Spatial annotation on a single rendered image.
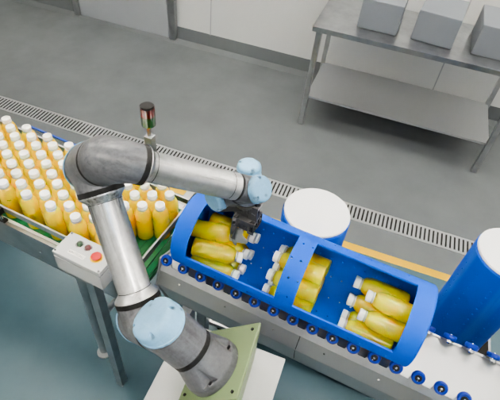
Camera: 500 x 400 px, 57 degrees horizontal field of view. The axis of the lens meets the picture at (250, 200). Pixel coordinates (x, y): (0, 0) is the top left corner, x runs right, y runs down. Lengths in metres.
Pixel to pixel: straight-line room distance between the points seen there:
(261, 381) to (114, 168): 0.71
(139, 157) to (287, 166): 2.71
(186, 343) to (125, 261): 0.25
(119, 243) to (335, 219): 1.01
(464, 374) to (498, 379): 0.11
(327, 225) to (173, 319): 0.97
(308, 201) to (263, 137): 2.03
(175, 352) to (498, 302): 1.42
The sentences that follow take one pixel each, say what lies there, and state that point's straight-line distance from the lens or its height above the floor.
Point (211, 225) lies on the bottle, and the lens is 1.63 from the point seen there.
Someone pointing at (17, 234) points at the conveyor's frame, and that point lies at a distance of 2.14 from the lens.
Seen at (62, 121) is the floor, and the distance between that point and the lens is 4.17.
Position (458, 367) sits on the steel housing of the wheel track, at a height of 0.93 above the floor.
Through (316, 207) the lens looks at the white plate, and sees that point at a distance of 1.93.
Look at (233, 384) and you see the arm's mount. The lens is 1.14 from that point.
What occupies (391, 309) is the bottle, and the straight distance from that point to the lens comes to 1.56.
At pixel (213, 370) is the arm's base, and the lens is 1.14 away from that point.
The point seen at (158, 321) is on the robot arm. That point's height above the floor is 1.47.
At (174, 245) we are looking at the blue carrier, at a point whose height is 1.13.
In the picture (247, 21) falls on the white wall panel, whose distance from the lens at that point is 4.87.
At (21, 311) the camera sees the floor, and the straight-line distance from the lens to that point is 2.96.
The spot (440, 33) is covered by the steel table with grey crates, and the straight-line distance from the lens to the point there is 3.75.
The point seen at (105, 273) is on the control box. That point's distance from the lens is 1.66.
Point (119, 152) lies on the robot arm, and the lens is 1.04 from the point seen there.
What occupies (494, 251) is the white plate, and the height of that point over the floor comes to 1.04.
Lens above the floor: 2.40
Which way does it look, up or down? 46 degrees down
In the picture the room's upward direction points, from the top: 7 degrees clockwise
